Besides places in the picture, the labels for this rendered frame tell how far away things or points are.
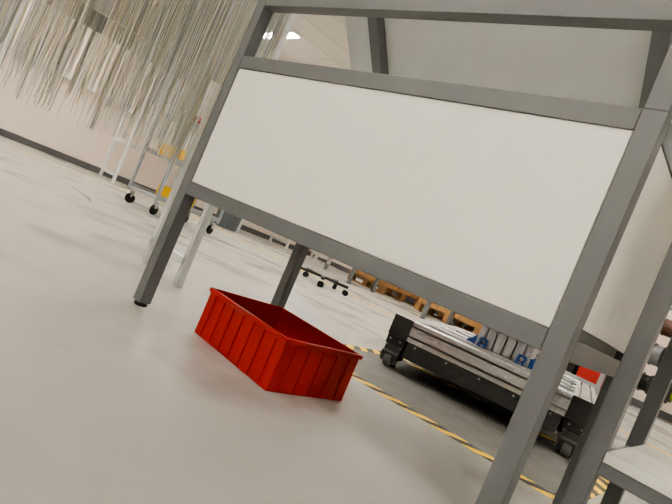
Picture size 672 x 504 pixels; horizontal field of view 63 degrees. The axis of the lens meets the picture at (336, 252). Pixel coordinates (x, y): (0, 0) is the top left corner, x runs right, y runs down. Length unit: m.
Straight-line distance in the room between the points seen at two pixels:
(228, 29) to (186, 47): 0.18
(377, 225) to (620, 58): 0.76
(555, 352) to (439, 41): 1.13
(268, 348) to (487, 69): 1.02
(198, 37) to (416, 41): 0.78
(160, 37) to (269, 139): 0.71
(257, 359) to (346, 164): 0.53
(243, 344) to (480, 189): 0.73
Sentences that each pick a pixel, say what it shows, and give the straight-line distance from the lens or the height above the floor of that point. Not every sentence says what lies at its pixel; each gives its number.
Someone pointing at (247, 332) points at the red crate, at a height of 0.09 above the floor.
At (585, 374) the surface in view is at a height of 0.24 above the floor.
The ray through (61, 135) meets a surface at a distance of 9.73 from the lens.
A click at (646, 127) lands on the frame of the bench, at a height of 0.77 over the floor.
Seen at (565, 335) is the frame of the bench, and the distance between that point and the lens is 0.99.
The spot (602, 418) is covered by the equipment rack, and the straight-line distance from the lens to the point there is 1.14.
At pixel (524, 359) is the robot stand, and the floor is 0.26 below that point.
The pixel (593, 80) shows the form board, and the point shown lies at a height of 1.04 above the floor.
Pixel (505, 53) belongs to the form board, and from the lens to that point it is 1.72.
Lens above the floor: 0.38
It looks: level
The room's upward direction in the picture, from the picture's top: 23 degrees clockwise
